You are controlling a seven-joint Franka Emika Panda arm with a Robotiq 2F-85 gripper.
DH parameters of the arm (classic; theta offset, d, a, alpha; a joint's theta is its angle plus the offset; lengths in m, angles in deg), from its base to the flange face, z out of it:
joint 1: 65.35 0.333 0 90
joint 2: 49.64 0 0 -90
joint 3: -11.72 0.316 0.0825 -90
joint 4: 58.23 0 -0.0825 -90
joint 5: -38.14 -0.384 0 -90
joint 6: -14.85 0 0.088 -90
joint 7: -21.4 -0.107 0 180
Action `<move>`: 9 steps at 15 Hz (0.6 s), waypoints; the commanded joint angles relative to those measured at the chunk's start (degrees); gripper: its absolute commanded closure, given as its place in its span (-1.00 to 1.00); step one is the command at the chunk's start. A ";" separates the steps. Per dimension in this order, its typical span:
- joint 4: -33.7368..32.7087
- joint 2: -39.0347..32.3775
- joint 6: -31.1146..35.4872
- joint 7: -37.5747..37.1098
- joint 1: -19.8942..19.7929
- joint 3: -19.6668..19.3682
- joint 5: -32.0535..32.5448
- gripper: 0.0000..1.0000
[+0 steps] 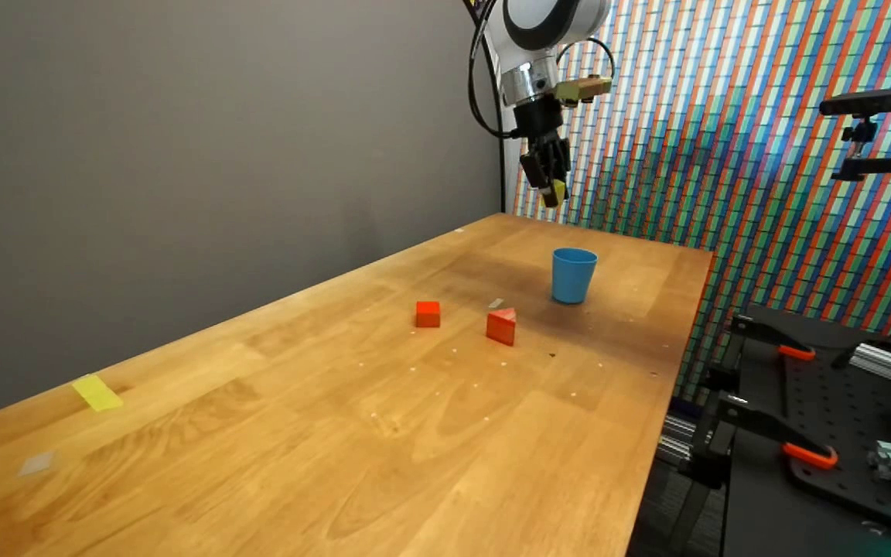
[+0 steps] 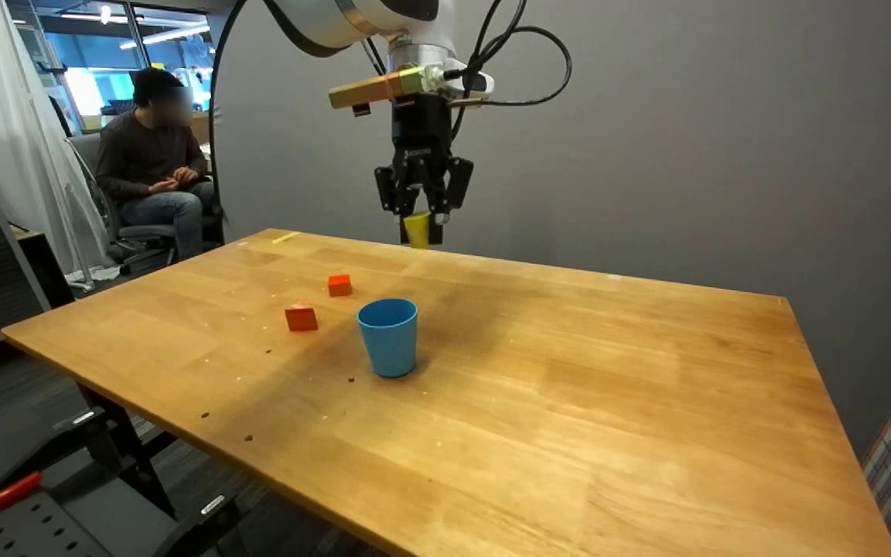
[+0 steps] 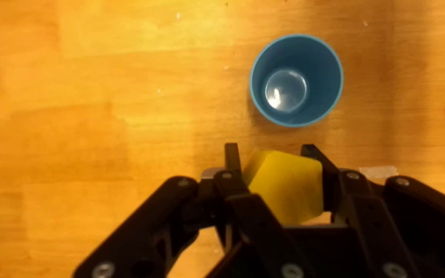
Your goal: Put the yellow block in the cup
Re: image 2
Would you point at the red block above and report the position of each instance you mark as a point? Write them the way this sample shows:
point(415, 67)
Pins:
point(301, 321)

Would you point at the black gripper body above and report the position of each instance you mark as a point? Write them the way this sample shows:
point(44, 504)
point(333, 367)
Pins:
point(422, 145)

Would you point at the office chair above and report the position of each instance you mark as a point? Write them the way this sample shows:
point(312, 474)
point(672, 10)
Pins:
point(114, 220)

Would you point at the seated man in dark sweater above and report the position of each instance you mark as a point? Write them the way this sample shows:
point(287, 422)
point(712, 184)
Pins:
point(153, 166)

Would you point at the yellow block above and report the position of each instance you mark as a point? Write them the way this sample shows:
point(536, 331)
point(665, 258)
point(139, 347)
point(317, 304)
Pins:
point(417, 229)

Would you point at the black table leg frame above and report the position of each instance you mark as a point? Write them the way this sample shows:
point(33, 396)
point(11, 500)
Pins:
point(121, 467)

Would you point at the wrist camera on wooden mount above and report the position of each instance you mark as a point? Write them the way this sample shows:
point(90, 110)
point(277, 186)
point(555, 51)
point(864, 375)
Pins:
point(386, 88)

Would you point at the white sheer curtain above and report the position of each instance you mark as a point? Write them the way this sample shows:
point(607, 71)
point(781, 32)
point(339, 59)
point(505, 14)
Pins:
point(21, 145)

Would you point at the orange block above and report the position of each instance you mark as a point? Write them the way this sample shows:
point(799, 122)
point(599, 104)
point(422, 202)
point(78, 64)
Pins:
point(339, 286)

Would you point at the blue plastic cup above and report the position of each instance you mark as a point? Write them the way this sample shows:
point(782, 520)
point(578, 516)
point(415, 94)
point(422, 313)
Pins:
point(386, 338)

